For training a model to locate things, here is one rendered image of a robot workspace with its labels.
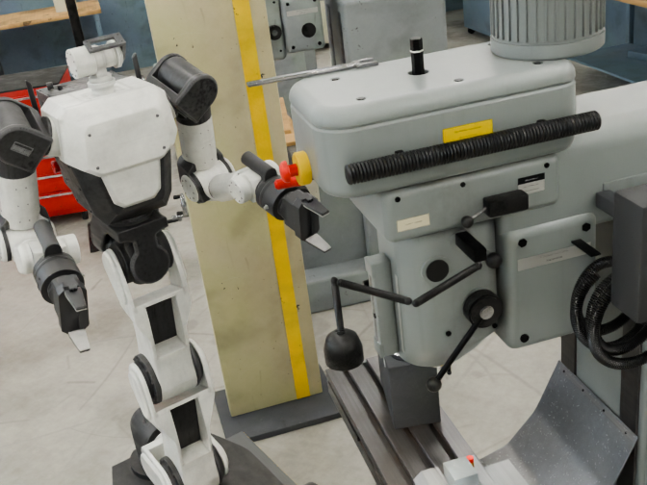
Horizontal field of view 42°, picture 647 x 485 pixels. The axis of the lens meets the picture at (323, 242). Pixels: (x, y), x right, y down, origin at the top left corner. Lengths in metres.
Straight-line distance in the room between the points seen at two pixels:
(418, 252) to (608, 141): 0.40
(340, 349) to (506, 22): 0.64
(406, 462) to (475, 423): 1.60
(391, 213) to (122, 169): 0.77
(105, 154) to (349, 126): 0.77
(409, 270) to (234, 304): 2.05
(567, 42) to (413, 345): 0.62
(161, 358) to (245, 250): 1.28
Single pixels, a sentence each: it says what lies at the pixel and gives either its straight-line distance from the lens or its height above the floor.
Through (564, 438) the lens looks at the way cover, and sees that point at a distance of 2.11.
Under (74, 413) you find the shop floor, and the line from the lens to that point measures 4.21.
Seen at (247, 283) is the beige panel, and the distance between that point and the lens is 3.53.
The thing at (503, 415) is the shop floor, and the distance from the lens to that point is 3.73.
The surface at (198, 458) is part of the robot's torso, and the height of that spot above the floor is 0.77.
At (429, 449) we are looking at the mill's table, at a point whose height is 0.92.
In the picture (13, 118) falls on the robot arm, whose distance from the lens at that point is 1.99.
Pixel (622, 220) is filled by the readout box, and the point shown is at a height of 1.68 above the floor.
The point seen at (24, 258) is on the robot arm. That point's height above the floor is 1.57.
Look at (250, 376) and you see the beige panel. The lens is 3.75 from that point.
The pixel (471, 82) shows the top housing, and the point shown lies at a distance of 1.45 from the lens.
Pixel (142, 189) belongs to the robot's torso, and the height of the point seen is 1.59.
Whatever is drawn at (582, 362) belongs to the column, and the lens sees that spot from 2.06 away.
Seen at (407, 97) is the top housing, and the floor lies 1.89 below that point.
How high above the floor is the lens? 2.29
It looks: 26 degrees down
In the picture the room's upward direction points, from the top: 8 degrees counter-clockwise
